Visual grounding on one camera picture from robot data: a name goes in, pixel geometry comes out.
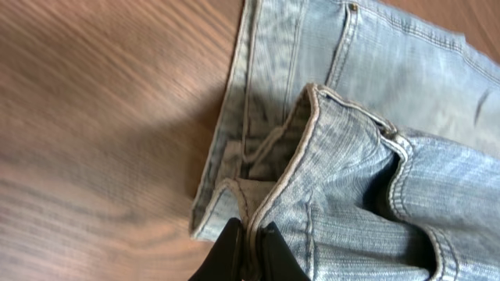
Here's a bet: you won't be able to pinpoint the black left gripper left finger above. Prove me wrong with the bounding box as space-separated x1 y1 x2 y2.
189 218 243 281

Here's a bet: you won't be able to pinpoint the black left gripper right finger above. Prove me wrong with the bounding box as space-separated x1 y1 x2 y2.
258 222 309 281

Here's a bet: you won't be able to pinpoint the light blue denim shorts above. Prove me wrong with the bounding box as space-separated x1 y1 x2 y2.
190 0 499 280

